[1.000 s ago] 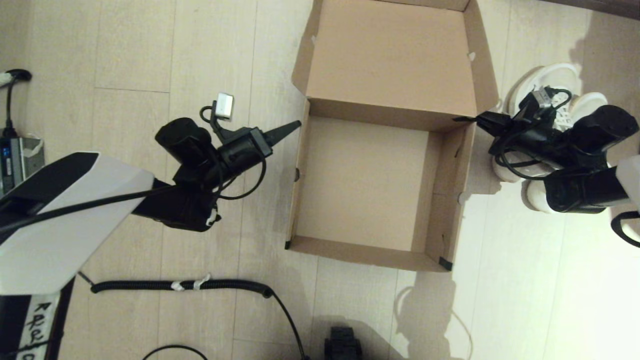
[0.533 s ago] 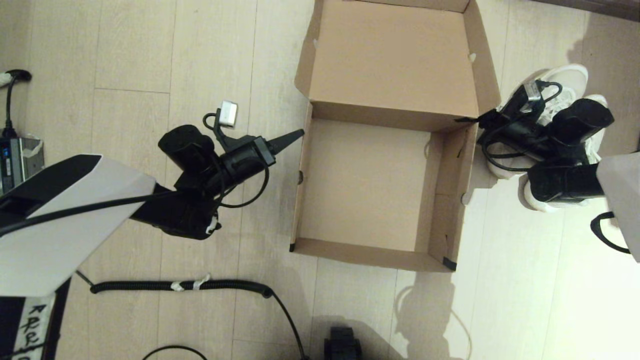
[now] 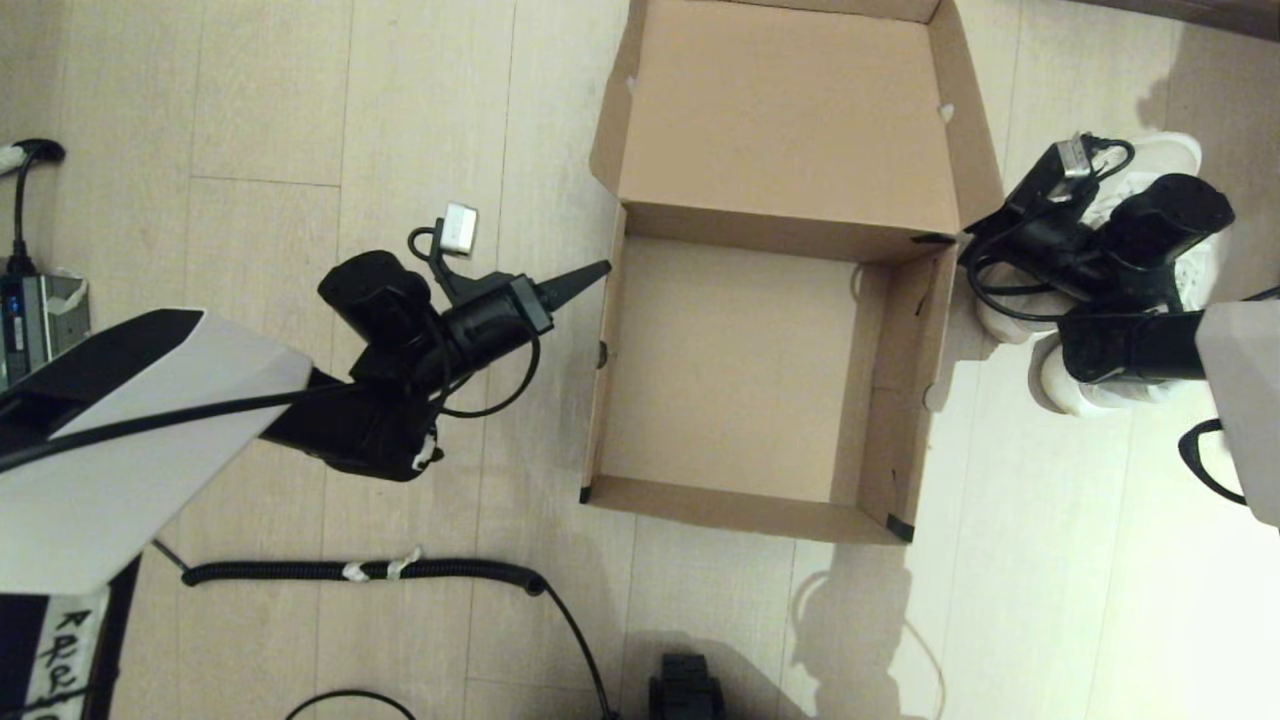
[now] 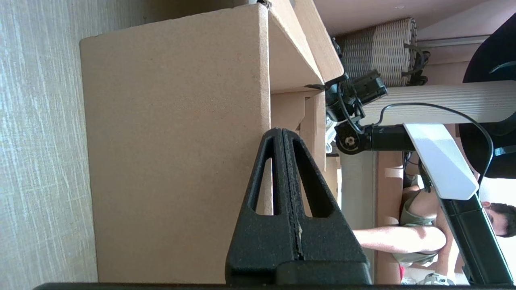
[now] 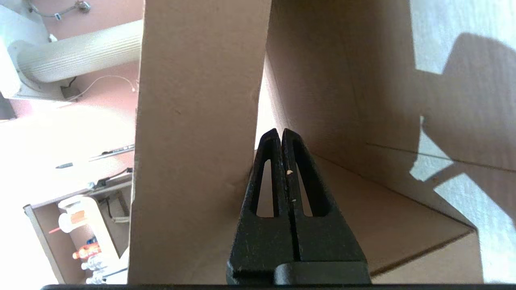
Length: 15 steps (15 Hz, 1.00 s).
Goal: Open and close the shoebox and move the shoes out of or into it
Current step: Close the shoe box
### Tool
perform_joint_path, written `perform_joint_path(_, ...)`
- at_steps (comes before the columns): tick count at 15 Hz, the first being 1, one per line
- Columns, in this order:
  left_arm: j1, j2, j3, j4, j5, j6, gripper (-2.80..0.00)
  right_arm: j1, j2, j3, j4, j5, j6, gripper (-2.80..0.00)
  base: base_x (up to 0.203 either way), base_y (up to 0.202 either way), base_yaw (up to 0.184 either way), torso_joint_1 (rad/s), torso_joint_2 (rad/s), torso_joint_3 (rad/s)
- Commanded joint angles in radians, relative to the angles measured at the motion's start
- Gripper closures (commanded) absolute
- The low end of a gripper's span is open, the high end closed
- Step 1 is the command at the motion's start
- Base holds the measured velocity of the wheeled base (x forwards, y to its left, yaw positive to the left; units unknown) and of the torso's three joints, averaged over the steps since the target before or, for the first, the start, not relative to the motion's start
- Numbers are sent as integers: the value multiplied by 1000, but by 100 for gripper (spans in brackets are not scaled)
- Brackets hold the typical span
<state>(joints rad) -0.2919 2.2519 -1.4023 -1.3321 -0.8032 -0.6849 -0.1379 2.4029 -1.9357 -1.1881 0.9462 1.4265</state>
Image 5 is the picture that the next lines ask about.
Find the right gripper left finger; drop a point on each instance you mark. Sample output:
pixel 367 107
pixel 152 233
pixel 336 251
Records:
pixel 262 241

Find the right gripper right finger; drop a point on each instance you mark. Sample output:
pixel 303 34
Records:
pixel 322 241

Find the brown cardboard shoe box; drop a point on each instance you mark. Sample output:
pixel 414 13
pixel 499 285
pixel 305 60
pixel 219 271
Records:
pixel 201 121

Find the clear plastic bottle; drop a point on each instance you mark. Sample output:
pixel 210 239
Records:
pixel 92 264
pixel 96 278

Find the orange bottle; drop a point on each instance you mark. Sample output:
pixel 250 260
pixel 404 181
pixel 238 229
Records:
pixel 86 251

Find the white plastic jug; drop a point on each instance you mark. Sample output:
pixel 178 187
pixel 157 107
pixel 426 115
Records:
pixel 78 213

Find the wooden shelf cabinet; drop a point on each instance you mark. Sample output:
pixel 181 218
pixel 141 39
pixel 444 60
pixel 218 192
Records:
pixel 44 241

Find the white ribbed duct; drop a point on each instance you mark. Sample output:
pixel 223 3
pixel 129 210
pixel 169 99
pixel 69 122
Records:
pixel 80 54

